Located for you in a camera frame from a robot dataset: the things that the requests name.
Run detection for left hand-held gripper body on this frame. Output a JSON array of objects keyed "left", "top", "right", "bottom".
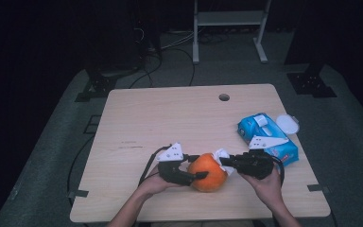
[{"left": 156, "top": 142, "right": 197, "bottom": 187}]

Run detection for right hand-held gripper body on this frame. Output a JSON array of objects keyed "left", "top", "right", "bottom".
[{"left": 235, "top": 135, "right": 289, "bottom": 181}]

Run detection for orange plush toy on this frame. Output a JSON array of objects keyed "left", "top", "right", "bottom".
[{"left": 186, "top": 152, "right": 229, "bottom": 194}]

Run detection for white wet wipe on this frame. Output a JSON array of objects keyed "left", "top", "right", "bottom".
[{"left": 211, "top": 148, "right": 236, "bottom": 177}]

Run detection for blue wet wipes pack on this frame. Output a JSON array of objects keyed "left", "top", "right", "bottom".
[{"left": 236, "top": 113, "right": 300, "bottom": 167}]

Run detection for person's left hand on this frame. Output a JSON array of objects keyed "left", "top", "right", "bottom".
[{"left": 136, "top": 165, "right": 184, "bottom": 199}]

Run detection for person's right hand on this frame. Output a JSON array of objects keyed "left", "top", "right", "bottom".
[{"left": 239, "top": 165, "right": 285, "bottom": 212}]

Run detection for white oval plastic lid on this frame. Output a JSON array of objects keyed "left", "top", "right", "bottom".
[{"left": 275, "top": 113, "right": 301, "bottom": 135}]

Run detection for black tape strip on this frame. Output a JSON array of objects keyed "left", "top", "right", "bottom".
[
  {"left": 67, "top": 189, "right": 90, "bottom": 199},
  {"left": 306, "top": 183, "right": 331, "bottom": 194}
]

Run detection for black stand base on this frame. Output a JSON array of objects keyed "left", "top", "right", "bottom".
[
  {"left": 74, "top": 67, "right": 140, "bottom": 103},
  {"left": 286, "top": 62, "right": 338, "bottom": 99}
]

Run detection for white metal stand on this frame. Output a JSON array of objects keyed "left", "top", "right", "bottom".
[{"left": 192, "top": 0, "right": 272, "bottom": 65}]

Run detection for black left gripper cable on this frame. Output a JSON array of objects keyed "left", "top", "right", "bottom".
[{"left": 137, "top": 144, "right": 173, "bottom": 187}]

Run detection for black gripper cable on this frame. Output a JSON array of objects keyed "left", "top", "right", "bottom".
[
  {"left": 269, "top": 155, "right": 286, "bottom": 187},
  {"left": 137, "top": 144, "right": 173, "bottom": 187}
]

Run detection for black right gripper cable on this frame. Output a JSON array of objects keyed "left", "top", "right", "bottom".
[{"left": 269, "top": 155, "right": 286, "bottom": 187}]

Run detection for black floor tape frame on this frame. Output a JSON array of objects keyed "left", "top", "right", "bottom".
[{"left": 82, "top": 114, "right": 102, "bottom": 135}]

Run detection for thin black floor cable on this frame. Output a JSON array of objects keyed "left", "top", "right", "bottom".
[{"left": 66, "top": 134, "right": 95, "bottom": 198}]

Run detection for white floor cables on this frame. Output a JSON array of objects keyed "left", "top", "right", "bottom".
[{"left": 147, "top": 29, "right": 197, "bottom": 53}]

